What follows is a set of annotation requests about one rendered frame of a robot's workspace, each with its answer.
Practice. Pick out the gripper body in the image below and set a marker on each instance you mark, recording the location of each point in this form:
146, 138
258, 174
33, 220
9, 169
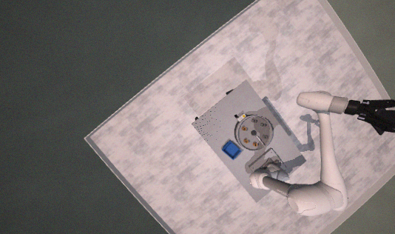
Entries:
355, 107

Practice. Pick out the blue shallow tray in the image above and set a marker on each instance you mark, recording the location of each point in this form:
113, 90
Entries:
230, 149

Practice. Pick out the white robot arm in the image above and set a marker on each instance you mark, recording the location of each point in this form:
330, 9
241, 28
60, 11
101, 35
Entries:
330, 193

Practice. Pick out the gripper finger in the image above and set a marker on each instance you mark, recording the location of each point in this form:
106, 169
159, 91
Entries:
379, 104
376, 120

